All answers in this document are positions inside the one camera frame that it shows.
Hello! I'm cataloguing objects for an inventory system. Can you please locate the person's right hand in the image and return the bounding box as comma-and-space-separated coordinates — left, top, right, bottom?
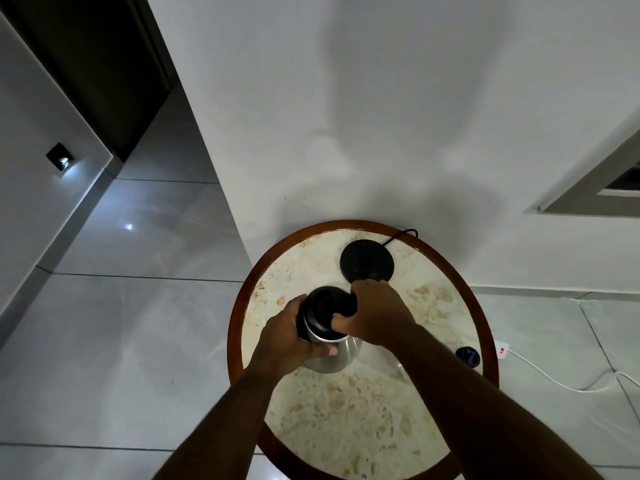
330, 280, 419, 348

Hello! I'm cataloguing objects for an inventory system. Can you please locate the person's left hand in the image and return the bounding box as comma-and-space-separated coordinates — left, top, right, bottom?
248, 294, 339, 383

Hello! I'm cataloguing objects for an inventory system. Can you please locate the steel kettle with black lid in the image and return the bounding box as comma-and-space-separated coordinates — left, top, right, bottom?
296, 286, 360, 374

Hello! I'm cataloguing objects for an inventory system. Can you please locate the person's right forearm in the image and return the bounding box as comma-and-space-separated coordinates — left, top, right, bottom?
392, 327, 607, 480

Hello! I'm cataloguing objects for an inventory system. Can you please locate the person's left forearm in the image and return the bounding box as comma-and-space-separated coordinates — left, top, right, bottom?
154, 366, 281, 480

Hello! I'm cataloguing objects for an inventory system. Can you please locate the black round kettle base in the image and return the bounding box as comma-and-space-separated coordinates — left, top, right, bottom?
339, 240, 395, 284

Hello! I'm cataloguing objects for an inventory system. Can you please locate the round wood-rimmed marble table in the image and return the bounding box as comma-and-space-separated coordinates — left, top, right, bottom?
227, 220, 500, 480

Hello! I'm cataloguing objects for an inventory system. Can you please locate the dark wooden door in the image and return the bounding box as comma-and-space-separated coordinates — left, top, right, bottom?
0, 0, 175, 163

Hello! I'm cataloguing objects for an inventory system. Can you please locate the black kettle base cable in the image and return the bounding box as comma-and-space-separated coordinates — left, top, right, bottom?
382, 228, 419, 248

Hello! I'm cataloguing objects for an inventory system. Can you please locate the white power cable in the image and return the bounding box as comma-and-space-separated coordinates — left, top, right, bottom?
507, 349, 640, 395

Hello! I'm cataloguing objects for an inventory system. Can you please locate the grey window frame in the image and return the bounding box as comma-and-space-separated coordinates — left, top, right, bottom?
523, 127, 640, 218

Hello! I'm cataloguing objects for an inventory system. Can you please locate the square recessed wall light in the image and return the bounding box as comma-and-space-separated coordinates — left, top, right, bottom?
45, 143, 76, 172

